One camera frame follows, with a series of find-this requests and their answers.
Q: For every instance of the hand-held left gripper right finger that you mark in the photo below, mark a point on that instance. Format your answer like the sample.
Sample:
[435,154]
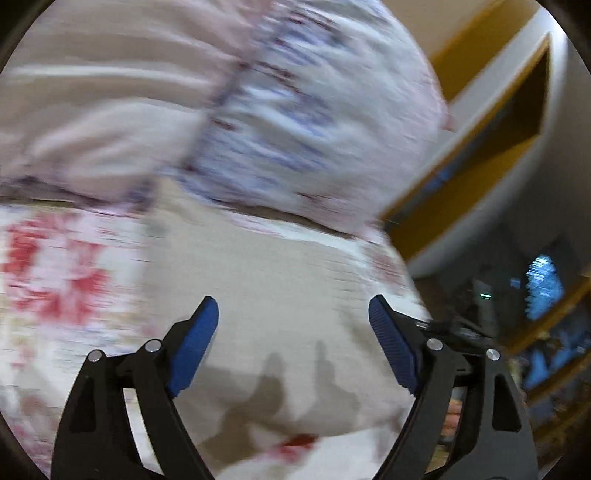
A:
[392,344]

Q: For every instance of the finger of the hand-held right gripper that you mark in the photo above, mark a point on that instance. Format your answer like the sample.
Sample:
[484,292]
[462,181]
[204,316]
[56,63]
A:
[455,330]

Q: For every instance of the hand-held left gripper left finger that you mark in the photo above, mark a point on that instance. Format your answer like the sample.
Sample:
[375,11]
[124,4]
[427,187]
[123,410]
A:
[196,346]

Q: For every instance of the yellow wooden shelf unit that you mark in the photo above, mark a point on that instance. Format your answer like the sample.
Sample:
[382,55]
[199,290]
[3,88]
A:
[489,152]

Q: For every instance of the red floral bed sheet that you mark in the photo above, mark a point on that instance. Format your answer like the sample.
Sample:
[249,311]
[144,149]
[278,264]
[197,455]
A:
[60,286]

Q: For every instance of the pastel floral pillow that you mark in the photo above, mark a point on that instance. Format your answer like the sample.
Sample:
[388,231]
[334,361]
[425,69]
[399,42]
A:
[258,101]

